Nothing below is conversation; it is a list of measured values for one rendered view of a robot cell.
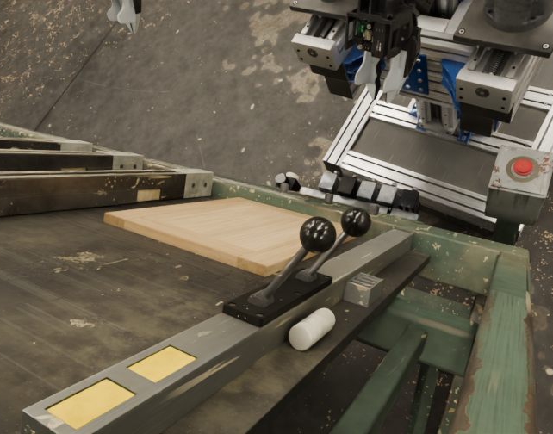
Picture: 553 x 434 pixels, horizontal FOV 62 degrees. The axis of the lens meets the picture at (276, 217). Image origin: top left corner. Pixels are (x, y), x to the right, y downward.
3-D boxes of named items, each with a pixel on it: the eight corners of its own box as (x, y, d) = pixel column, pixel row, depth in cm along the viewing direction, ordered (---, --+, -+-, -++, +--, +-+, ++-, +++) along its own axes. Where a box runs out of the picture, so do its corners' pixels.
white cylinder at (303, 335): (308, 355, 51) (334, 332, 58) (313, 331, 50) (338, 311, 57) (285, 345, 52) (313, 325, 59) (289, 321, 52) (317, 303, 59)
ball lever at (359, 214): (316, 290, 63) (381, 220, 58) (304, 297, 60) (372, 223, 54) (297, 270, 64) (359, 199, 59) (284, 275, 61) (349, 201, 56)
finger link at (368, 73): (344, 104, 74) (351, 49, 68) (363, 90, 78) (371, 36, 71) (361, 111, 73) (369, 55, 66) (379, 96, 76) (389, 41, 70)
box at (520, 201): (543, 187, 119) (557, 151, 104) (533, 228, 116) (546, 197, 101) (494, 178, 125) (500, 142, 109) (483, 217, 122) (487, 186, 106)
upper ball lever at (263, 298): (275, 315, 53) (349, 232, 47) (257, 325, 49) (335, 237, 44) (252, 291, 54) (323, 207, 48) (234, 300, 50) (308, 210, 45)
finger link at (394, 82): (371, 114, 72) (372, 56, 66) (389, 99, 75) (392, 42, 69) (389, 119, 70) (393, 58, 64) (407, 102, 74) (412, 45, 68)
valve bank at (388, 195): (440, 213, 144) (438, 176, 124) (427, 254, 141) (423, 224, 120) (299, 181, 166) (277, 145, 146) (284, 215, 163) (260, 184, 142)
